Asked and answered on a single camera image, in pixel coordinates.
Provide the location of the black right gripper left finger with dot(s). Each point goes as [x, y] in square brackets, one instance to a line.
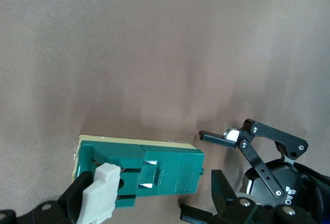
[64, 208]

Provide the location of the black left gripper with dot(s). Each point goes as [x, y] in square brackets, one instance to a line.
[291, 180]

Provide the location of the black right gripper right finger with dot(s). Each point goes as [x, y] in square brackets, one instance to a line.
[224, 198]

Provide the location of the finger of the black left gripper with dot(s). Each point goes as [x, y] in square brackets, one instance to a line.
[216, 137]
[193, 212]

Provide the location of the green terminal block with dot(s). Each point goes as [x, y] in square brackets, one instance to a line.
[175, 172]

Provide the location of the brown paper table cover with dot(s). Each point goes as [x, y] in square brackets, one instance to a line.
[154, 53]

